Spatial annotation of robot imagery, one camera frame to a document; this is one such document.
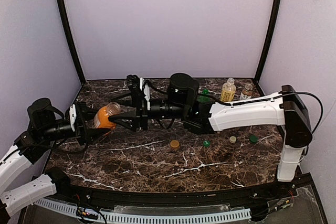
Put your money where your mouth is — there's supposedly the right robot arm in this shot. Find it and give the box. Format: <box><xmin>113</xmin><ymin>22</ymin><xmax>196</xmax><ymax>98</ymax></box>
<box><xmin>108</xmin><ymin>73</ymin><xmax>313</xmax><ymax>182</ymax></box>

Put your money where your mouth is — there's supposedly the yellow tea bottle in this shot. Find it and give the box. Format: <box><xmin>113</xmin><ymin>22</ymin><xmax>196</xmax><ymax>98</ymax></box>
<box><xmin>220</xmin><ymin>78</ymin><xmax>236</xmax><ymax>102</ymax></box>

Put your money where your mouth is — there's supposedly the right black frame post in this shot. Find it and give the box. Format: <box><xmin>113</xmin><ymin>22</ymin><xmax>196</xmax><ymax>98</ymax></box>
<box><xmin>254</xmin><ymin>0</ymin><xmax>281</xmax><ymax>83</ymax></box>

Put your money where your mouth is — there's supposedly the green soda bottle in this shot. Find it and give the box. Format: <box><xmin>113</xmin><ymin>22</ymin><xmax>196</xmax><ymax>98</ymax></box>
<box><xmin>197</xmin><ymin>89</ymin><xmax>211</xmax><ymax>103</ymax></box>

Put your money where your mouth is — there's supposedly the cream bottle cap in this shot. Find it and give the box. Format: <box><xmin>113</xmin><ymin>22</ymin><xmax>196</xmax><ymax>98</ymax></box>
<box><xmin>229</xmin><ymin>136</ymin><xmax>237</xmax><ymax>143</ymax></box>

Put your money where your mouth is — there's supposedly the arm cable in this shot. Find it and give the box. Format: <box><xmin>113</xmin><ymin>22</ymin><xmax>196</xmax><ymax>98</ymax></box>
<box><xmin>202</xmin><ymin>91</ymin><xmax>324</xmax><ymax>133</ymax></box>
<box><xmin>13</xmin><ymin>134</ymin><xmax>89</xmax><ymax>155</ymax></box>

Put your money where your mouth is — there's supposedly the orange drink bottle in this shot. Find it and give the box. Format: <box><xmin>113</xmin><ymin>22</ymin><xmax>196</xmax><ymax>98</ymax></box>
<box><xmin>92</xmin><ymin>102</ymin><xmax>121</xmax><ymax>136</ymax></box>

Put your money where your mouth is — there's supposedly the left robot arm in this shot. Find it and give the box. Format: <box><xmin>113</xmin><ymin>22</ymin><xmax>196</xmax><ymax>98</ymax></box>
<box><xmin>1</xmin><ymin>98</ymin><xmax>110</xmax><ymax>223</ymax></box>

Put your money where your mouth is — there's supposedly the left black frame post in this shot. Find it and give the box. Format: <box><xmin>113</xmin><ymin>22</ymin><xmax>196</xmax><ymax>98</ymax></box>
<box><xmin>56</xmin><ymin>0</ymin><xmax>86</xmax><ymax>85</ymax></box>

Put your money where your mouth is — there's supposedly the white slotted cable duct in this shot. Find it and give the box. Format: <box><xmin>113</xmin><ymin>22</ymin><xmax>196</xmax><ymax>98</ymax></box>
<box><xmin>34</xmin><ymin>198</ymin><xmax>251</xmax><ymax>223</ymax></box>

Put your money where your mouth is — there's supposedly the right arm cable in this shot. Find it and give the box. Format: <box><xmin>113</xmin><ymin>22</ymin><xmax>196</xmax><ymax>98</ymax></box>
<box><xmin>202</xmin><ymin>91</ymin><xmax>324</xmax><ymax>133</ymax></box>

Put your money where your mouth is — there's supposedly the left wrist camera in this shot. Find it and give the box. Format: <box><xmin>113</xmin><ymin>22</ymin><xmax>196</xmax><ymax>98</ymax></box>
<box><xmin>69</xmin><ymin>104</ymin><xmax>77</xmax><ymax>132</ymax></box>

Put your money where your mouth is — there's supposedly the small green soda cap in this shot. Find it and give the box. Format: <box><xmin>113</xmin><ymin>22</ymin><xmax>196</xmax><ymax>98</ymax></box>
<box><xmin>203</xmin><ymin>141</ymin><xmax>211</xmax><ymax>147</ymax></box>

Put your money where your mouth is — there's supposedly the coffee latte bottle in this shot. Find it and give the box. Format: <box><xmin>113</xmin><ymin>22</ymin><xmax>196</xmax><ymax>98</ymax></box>
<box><xmin>239</xmin><ymin>83</ymin><xmax>253</xmax><ymax>100</ymax></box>

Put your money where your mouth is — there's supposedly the green bottle cap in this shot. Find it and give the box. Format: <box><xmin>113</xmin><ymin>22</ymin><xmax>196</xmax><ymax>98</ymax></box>
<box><xmin>249</xmin><ymin>135</ymin><xmax>258</xmax><ymax>144</ymax></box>

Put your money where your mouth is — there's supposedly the black frame post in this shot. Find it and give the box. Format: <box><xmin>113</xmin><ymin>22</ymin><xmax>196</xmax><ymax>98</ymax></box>
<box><xmin>56</xmin><ymin>0</ymin><xmax>86</xmax><ymax>85</ymax></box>
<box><xmin>254</xmin><ymin>0</ymin><xmax>281</xmax><ymax>83</ymax></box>

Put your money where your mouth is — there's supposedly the black front rail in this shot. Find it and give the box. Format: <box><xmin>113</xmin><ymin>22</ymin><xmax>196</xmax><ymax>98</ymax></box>
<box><xmin>51</xmin><ymin>176</ymin><xmax>299</xmax><ymax>209</ymax></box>

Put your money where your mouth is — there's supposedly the tan orange bottle cap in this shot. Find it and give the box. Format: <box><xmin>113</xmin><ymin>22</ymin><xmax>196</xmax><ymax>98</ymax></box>
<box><xmin>170</xmin><ymin>140</ymin><xmax>180</xmax><ymax>150</ymax></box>

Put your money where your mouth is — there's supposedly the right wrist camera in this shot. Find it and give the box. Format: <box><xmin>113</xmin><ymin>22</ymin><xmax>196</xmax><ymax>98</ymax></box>
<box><xmin>126</xmin><ymin>74</ymin><xmax>150</xmax><ymax>102</ymax></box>

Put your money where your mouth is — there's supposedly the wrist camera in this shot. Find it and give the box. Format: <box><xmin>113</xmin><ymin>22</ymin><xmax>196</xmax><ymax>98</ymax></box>
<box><xmin>126</xmin><ymin>74</ymin><xmax>150</xmax><ymax>102</ymax></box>
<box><xmin>69</xmin><ymin>104</ymin><xmax>77</xmax><ymax>132</ymax></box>

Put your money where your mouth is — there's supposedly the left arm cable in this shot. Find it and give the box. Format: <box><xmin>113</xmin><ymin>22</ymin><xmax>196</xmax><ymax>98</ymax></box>
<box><xmin>13</xmin><ymin>134</ymin><xmax>89</xmax><ymax>155</ymax></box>

